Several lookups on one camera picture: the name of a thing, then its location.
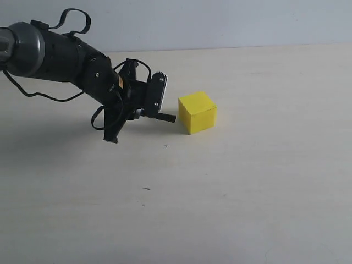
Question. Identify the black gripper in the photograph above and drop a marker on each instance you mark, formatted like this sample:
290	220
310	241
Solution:
133	94

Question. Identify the black and white marker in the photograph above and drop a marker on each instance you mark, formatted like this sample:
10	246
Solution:
159	116

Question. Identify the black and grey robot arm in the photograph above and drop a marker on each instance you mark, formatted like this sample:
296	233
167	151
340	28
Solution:
31	50

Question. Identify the yellow cube block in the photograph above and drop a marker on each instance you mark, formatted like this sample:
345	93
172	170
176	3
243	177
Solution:
197	112

